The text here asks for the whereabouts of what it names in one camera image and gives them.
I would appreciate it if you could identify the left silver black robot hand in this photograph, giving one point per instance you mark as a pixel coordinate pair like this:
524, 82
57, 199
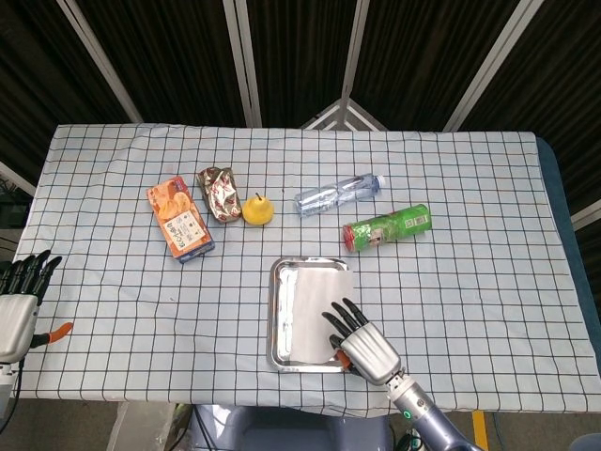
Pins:
19, 305

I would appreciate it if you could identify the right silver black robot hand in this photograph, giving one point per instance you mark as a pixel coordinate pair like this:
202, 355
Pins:
371, 350

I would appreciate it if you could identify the translucent plastic sheet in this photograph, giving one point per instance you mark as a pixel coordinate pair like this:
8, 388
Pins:
319, 300

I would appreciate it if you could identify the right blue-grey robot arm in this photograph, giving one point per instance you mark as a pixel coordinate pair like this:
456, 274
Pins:
422, 413

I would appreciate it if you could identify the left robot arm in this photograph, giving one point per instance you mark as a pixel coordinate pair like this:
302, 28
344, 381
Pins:
5, 380

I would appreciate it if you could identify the silver metal tray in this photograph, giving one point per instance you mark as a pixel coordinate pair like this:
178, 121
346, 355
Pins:
282, 319

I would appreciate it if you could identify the blue-grey robot torso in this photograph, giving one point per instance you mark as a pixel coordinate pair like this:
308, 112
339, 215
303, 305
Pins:
291, 430

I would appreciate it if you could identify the white grid-pattern tablecloth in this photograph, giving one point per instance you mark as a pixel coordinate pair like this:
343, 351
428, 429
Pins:
141, 305

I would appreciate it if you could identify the green chips can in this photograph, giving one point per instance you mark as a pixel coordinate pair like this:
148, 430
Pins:
389, 228

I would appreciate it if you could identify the clear plastic water bottle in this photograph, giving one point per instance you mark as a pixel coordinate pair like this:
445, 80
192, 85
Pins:
338, 192

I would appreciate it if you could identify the yellow pear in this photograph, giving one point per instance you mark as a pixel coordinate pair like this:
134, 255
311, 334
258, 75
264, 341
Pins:
257, 210

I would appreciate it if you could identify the orange blue snack box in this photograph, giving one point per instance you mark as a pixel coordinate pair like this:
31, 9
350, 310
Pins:
180, 218

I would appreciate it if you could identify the crumpled gold foil snack bag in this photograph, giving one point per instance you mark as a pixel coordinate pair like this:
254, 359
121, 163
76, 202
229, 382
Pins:
220, 195

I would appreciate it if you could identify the white metal frame stand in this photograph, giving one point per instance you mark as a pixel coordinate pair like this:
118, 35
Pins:
343, 115

